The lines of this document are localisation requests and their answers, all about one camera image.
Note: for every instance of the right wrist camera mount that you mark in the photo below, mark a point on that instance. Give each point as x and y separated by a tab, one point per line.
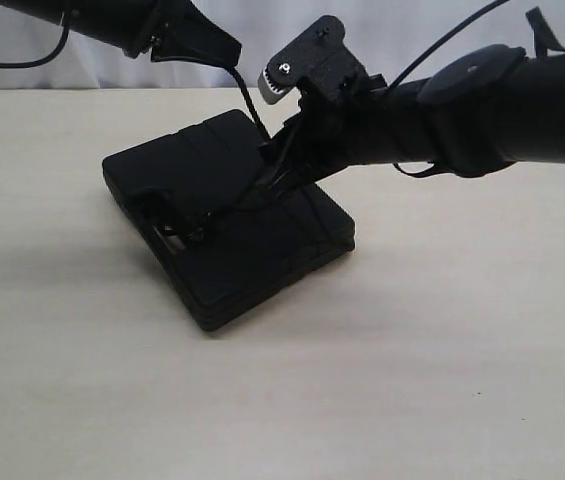
316	62

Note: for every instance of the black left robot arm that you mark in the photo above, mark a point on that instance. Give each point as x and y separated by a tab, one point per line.
102	20

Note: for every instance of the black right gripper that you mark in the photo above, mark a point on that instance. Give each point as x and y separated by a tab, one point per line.
322	140

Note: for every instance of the black plastic carrying case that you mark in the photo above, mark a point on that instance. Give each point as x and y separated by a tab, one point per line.
177	191

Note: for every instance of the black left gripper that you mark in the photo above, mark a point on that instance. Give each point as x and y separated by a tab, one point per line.
152	30

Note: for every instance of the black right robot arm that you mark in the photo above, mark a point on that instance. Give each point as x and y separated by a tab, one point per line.
486	111

